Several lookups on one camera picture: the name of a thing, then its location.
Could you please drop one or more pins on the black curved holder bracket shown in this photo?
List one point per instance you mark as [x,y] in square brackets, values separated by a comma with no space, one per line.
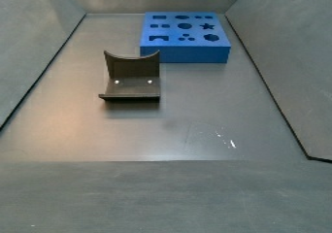
[134,77]

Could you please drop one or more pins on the blue shape sorter block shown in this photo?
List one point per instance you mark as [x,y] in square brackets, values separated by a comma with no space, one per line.
[187,37]

